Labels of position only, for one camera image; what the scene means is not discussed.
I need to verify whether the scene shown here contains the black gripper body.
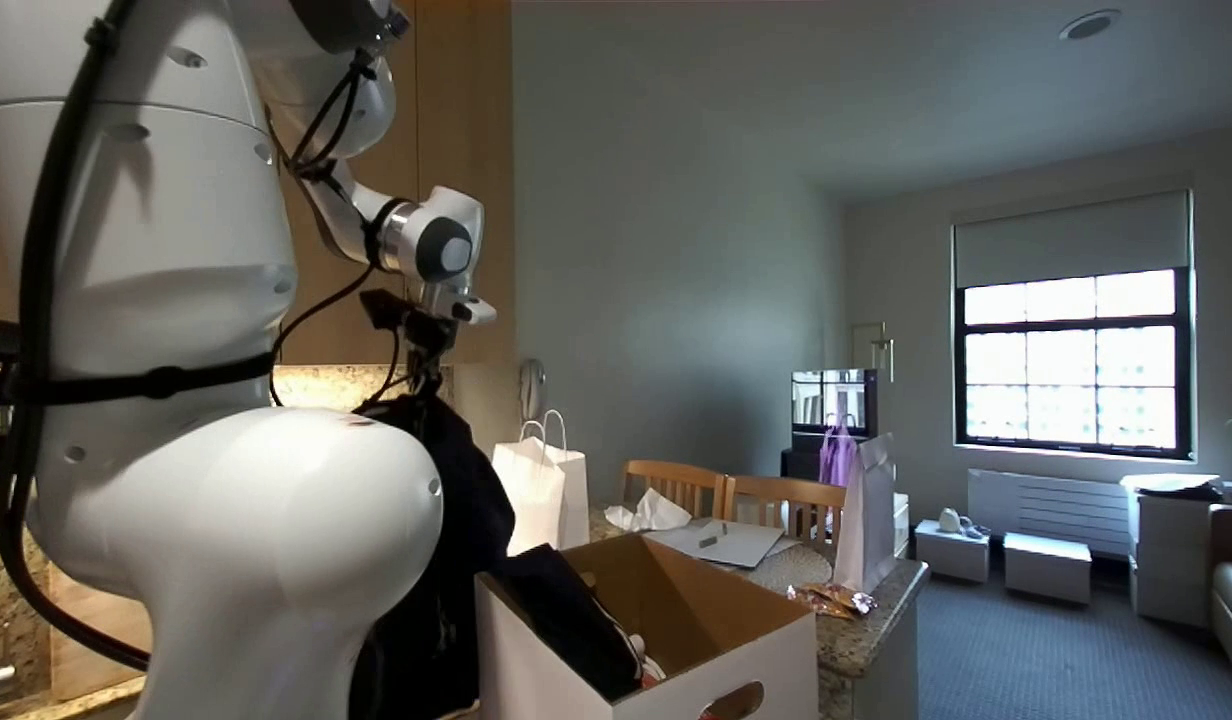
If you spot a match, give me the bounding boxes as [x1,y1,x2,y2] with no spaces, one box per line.
[395,309,459,382]

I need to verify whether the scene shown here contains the lit display screen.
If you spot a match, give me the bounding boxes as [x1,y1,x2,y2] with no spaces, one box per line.
[786,365,880,434]

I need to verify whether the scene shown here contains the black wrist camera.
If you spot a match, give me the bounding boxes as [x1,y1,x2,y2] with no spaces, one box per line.
[361,289,417,331]

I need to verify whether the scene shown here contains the white floor box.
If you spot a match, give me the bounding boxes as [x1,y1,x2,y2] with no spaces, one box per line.
[912,516,995,588]
[998,527,1097,612]

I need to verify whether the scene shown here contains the wooden wall cabinet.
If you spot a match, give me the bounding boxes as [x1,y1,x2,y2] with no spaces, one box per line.
[279,0,521,371]

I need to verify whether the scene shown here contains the white cardboard storage box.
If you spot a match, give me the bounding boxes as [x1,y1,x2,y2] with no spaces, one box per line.
[470,532,825,720]

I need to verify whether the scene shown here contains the round ceiling light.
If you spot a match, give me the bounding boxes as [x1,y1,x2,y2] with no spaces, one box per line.
[1054,7,1123,48]

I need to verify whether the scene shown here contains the black framed window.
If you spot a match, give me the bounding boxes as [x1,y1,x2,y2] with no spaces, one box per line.
[953,263,1195,458]

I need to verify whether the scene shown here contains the grey notebook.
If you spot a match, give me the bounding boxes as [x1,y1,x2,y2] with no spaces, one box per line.
[649,516,786,574]

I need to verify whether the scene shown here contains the crumpled white tissue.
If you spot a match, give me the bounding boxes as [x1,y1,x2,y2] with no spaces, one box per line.
[601,482,694,534]

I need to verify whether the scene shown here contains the white paper bag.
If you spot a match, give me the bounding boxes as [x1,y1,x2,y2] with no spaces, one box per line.
[488,407,590,554]

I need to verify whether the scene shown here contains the white radiator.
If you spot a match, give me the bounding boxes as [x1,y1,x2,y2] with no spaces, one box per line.
[962,464,1139,559]

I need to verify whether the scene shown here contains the wooden chair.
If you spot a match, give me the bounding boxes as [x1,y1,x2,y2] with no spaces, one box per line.
[618,455,729,527]
[718,470,847,553]

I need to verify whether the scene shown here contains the white low cabinet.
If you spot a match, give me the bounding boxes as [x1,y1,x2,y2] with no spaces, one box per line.
[1121,470,1232,631]

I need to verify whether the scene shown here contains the grey roller blind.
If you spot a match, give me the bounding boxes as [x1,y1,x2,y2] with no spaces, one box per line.
[948,189,1201,291]

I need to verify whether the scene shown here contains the navy jacket white stripes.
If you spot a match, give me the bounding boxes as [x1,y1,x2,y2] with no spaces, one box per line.
[348,382,649,720]

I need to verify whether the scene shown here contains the translucent plastic bag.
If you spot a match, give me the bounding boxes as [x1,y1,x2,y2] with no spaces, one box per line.
[833,431,904,595]

